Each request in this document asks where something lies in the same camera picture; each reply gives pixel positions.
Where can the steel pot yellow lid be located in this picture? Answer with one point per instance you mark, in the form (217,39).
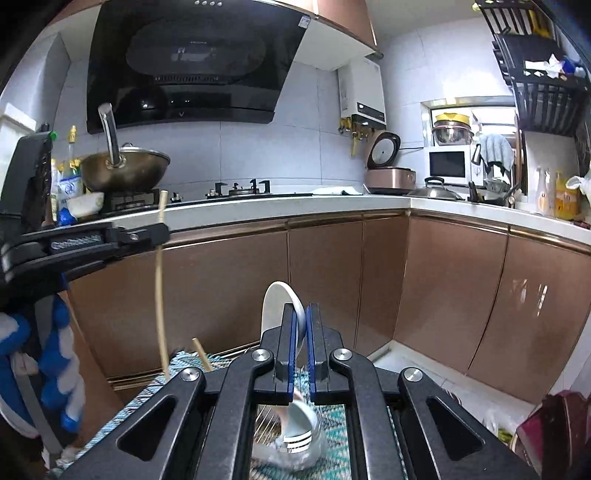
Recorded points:
(452,129)

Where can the blue white gloved hand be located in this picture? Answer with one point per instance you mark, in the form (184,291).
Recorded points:
(42,390)

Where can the white microwave oven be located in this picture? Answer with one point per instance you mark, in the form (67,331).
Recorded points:
(456,164)

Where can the black wall dish rack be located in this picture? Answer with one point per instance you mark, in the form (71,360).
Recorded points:
(551,90)

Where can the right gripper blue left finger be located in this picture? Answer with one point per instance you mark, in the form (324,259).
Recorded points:
(199,425)

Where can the brass wok with handle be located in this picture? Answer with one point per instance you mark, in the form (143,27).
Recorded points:
(125,168)

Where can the light blue ceramic spoon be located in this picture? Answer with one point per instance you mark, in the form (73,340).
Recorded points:
(278,295)

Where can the black range hood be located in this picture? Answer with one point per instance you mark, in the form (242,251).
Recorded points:
(170,61)

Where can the wire utensil holder basket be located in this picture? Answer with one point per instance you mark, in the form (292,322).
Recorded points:
(266,430)

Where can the pink rice cooker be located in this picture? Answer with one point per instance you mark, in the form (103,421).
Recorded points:
(382,175)

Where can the blue label bottle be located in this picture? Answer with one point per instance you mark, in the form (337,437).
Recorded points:
(70,184)

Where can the bamboo chopstick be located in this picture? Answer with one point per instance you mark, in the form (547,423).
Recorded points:
(159,314)
(202,355)

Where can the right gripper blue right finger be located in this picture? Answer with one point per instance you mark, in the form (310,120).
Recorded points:
(401,425)

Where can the steel pan lid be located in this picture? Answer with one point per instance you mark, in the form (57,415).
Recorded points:
(434,188)

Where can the yellow detergent bottle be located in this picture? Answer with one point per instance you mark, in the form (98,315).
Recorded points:
(565,200)

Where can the white bowl on counter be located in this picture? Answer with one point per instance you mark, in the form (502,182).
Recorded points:
(86,205)

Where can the gas stove top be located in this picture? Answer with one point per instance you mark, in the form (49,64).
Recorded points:
(133,202)

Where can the grey hanging towel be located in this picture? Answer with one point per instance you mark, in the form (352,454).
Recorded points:
(497,150)

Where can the white ceramic spoon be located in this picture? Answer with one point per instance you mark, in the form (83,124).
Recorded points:
(299,426)

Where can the clear spray bottle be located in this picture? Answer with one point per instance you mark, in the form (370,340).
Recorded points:
(543,192)

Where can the white water heater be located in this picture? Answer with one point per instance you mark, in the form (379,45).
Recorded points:
(361,94)

